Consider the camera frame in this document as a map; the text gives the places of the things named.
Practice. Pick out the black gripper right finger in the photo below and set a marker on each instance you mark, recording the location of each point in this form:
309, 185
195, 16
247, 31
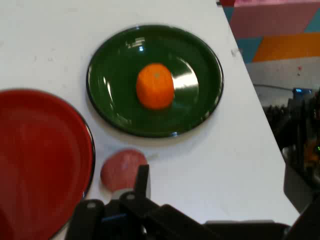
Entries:
306, 225

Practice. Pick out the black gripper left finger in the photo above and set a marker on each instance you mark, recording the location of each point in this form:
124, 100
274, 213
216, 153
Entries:
140, 207

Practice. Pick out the orange toy fruit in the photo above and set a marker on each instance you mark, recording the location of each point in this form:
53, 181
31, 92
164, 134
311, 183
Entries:
155, 86

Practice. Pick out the grey metal box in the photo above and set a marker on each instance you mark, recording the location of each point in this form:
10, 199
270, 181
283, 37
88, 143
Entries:
297, 192

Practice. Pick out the pinkish red toy radish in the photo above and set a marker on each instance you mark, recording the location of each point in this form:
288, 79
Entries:
120, 171

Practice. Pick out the red round plate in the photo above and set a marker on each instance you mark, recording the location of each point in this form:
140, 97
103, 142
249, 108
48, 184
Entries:
42, 160

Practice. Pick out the dark green round plate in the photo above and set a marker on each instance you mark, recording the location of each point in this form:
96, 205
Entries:
120, 87

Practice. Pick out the multicolour geometric floor mat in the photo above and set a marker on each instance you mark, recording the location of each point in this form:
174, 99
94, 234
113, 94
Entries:
275, 22

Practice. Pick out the red foam block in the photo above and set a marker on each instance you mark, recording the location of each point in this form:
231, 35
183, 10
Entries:
226, 2

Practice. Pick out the black camera equipment stand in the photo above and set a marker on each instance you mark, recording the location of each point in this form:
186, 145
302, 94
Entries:
297, 120

